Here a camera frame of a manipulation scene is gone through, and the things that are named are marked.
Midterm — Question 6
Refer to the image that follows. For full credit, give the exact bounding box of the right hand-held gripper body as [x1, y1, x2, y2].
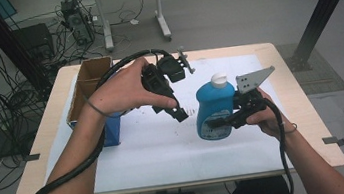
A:
[223, 65, 282, 130]

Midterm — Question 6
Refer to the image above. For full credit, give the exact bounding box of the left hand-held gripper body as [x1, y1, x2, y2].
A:
[137, 44, 200, 107]

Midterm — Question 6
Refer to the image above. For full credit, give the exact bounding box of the blue detergent bottle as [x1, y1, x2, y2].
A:
[189, 70, 243, 143]

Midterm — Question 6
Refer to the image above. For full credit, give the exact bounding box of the blue cardboard box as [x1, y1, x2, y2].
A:
[59, 54, 126, 153]

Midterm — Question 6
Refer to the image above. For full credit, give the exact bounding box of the person's right hand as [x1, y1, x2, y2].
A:
[242, 83, 295, 143]

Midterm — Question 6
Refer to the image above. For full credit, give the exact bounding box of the person's left hand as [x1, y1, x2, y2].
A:
[83, 53, 180, 121]

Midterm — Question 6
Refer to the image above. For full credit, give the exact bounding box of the white paper sheet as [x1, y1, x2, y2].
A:
[31, 47, 296, 194]

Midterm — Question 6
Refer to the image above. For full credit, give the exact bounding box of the grey floor mat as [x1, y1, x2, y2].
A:
[273, 36, 344, 100]

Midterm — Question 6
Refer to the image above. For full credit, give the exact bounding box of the black tape piece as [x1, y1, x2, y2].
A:
[24, 153, 42, 163]
[321, 134, 344, 150]

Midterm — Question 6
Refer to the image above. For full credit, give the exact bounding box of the black computer tower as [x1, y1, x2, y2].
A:
[59, 0, 96, 48]

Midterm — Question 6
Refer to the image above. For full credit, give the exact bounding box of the black equipment case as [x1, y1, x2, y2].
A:
[13, 21, 56, 65]

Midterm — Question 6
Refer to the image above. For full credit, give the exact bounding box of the black floor plate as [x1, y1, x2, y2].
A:
[0, 122, 49, 160]

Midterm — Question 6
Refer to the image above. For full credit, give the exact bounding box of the black hair tie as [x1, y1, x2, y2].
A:
[85, 95, 110, 121]
[283, 122, 299, 136]

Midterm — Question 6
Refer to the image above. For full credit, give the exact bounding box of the white desk frame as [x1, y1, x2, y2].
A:
[75, 0, 194, 56]

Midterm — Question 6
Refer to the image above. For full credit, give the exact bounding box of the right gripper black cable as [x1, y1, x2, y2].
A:
[260, 96, 297, 194]

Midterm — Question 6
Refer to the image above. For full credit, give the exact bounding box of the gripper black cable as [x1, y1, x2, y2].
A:
[260, 96, 297, 194]
[14, 46, 191, 194]

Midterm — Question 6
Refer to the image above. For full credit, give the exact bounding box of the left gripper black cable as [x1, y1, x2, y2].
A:
[14, 46, 191, 194]

